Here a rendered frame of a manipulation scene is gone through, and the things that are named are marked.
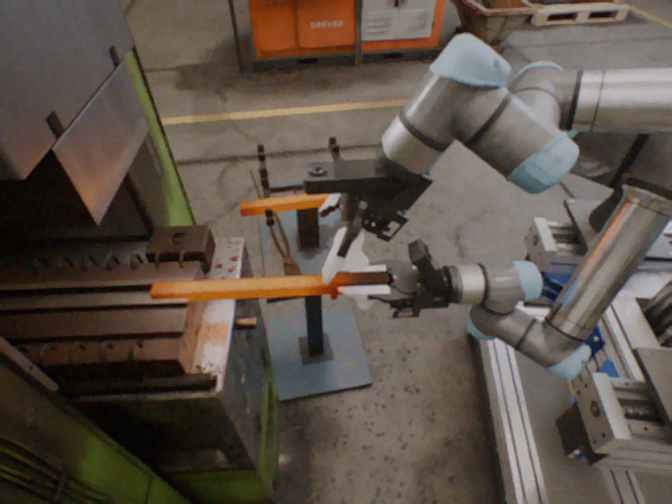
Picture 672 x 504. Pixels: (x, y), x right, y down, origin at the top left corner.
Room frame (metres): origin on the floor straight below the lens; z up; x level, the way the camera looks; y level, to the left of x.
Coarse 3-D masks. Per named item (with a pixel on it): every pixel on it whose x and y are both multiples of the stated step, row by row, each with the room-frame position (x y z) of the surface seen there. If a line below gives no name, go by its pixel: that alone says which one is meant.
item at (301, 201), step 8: (264, 200) 0.74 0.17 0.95; (272, 200) 0.74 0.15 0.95; (280, 200) 0.74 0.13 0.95; (288, 200) 0.74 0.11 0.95; (296, 200) 0.74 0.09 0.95; (304, 200) 0.74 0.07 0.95; (312, 200) 0.74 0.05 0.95; (320, 200) 0.74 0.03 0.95; (240, 208) 0.71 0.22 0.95; (248, 208) 0.71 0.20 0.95; (256, 208) 0.71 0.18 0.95; (264, 208) 0.71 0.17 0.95; (280, 208) 0.72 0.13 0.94; (288, 208) 0.73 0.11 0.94; (296, 208) 0.73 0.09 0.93; (304, 208) 0.73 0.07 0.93
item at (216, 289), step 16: (352, 272) 0.46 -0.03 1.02; (368, 272) 0.46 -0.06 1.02; (384, 272) 0.46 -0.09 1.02; (160, 288) 0.43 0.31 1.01; (176, 288) 0.43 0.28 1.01; (192, 288) 0.43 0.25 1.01; (208, 288) 0.43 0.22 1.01; (224, 288) 0.43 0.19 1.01; (240, 288) 0.43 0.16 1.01; (256, 288) 0.43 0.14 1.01; (272, 288) 0.43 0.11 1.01; (288, 288) 0.43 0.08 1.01; (304, 288) 0.43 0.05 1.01; (320, 288) 0.43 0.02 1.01; (336, 288) 0.42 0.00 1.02
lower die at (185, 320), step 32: (0, 288) 0.43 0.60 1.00; (32, 288) 0.43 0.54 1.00; (0, 320) 0.37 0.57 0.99; (32, 320) 0.37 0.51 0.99; (64, 320) 0.37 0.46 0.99; (96, 320) 0.37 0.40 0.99; (128, 320) 0.37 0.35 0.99; (160, 320) 0.37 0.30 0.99; (192, 320) 0.40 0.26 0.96; (32, 352) 0.32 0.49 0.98; (64, 352) 0.32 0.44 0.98; (96, 352) 0.32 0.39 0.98; (160, 352) 0.32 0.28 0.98; (192, 352) 0.35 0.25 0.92
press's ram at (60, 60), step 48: (0, 0) 0.34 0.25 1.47; (48, 0) 0.40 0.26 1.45; (96, 0) 0.49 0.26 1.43; (0, 48) 0.31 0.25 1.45; (48, 48) 0.37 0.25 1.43; (96, 48) 0.45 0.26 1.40; (0, 96) 0.29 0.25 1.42; (48, 96) 0.34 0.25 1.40; (0, 144) 0.26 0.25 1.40; (48, 144) 0.30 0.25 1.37
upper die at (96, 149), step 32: (96, 96) 0.41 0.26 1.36; (128, 96) 0.48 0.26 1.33; (96, 128) 0.38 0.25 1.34; (128, 128) 0.45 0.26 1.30; (64, 160) 0.31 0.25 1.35; (96, 160) 0.36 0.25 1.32; (128, 160) 0.42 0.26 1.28; (0, 192) 0.30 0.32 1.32; (32, 192) 0.30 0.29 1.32; (64, 192) 0.31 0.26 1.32; (96, 192) 0.33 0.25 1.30; (0, 224) 0.30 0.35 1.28; (32, 224) 0.30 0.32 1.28; (64, 224) 0.30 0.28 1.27; (96, 224) 0.31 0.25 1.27
